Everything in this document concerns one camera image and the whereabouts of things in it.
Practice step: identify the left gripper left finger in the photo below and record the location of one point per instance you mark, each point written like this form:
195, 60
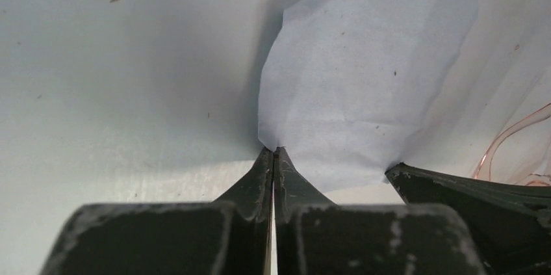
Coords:
229, 235

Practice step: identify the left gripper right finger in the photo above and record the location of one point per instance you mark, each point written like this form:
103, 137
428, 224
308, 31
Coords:
316, 236

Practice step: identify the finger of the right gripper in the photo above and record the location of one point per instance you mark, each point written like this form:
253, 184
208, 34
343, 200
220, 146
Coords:
509, 224

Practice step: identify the light blue cleaning cloth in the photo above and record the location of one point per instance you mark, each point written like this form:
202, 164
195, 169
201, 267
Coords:
347, 84

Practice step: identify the orange tinted sunglasses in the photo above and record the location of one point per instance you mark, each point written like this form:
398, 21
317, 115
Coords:
520, 154

